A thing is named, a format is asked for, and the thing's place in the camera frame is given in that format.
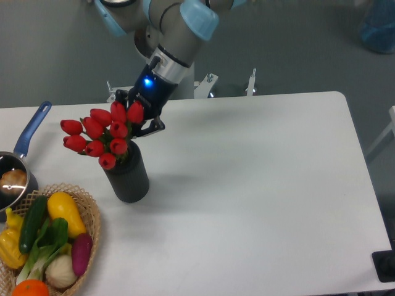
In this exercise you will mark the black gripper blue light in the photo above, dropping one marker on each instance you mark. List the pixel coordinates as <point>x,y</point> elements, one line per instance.
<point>152,92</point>

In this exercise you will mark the red tulip bouquet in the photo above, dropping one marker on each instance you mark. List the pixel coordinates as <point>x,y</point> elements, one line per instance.
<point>104,134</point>

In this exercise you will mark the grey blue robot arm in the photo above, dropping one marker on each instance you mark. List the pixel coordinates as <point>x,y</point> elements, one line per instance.
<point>183,28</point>

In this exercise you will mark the dark grey ribbed vase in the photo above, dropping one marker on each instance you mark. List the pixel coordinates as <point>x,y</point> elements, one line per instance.
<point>129,179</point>

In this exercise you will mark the yellow squash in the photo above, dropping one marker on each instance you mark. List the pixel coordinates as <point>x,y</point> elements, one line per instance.
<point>62,205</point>

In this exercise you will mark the green cucumber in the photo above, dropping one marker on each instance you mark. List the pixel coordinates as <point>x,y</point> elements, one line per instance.
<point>32,223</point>

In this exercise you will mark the bread roll in saucepan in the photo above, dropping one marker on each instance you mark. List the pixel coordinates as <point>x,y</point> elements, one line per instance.
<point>13,182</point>

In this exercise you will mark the purple eggplant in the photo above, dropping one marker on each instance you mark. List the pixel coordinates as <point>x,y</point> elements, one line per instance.
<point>81,251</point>

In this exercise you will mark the green bok choy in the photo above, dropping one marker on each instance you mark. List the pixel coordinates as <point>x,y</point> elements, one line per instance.
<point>51,239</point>

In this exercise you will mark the white garlic bulb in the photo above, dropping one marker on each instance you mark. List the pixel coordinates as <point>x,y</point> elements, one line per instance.
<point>59,273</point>

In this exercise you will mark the yellow bell pepper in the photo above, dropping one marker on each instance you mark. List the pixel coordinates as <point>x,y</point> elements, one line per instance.
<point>10,253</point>

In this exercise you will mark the orange fruit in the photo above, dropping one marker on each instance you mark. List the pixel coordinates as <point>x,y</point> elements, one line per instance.
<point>31,287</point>

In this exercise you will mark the blue translucent container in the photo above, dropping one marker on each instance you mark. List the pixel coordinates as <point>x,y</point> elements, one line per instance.
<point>377,28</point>

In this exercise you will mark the black device at table edge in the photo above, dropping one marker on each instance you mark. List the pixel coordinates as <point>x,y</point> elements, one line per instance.
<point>384,265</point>

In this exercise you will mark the blue handled saucepan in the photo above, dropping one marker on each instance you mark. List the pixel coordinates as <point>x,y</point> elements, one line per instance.
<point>16,159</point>

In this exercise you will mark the white chair frame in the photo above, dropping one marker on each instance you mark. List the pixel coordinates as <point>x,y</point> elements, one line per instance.
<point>382,140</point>

